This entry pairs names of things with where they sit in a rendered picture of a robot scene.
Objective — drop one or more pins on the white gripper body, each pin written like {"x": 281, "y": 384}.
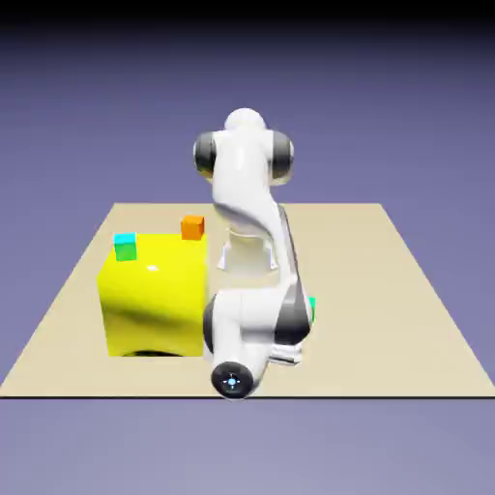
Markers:
{"x": 287, "y": 354}

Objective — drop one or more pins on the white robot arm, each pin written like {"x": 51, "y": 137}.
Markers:
{"x": 243, "y": 181}

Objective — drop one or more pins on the small green cube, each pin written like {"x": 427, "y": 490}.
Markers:
{"x": 312, "y": 307}

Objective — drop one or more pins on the small orange cube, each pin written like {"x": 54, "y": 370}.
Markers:
{"x": 192, "y": 228}

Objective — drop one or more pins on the small turquoise cube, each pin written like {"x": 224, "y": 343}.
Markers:
{"x": 125, "y": 247}

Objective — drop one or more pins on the large yellow box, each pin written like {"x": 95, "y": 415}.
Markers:
{"x": 152, "y": 297}

